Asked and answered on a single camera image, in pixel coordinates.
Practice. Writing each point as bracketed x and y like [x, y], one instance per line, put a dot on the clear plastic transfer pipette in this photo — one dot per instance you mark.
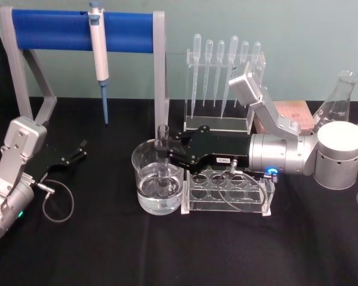
[208, 59]
[232, 56]
[256, 52]
[197, 59]
[244, 50]
[219, 59]

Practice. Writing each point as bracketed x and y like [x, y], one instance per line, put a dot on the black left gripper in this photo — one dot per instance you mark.
[52, 156]

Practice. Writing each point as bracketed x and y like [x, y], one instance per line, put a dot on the white and blue micropipette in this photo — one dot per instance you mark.
[100, 56]

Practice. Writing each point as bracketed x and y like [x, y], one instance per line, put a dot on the grey stand with blue bar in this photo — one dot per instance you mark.
[53, 28]

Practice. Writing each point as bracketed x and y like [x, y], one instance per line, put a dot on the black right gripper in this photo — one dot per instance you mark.
[217, 147]

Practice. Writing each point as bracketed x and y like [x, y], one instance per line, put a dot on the glass conical flask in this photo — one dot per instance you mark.
[341, 98]

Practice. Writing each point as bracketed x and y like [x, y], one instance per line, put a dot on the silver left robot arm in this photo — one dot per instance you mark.
[15, 149]

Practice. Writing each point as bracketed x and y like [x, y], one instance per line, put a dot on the clear glass test tube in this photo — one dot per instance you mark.
[163, 131]

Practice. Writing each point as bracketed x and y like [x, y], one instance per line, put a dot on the black table cloth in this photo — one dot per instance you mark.
[167, 250]

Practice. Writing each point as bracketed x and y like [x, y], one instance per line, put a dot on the clear acrylic test tube rack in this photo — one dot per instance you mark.
[250, 199]

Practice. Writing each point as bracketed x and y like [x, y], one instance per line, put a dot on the brown box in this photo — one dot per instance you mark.
[289, 114]

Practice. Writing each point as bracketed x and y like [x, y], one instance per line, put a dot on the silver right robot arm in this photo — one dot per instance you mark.
[337, 152]

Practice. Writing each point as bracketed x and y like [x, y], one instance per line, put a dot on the clear acrylic pipette rack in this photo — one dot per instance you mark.
[217, 123]

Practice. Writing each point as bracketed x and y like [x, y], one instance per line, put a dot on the glass beaker with water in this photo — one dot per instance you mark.
[155, 193]

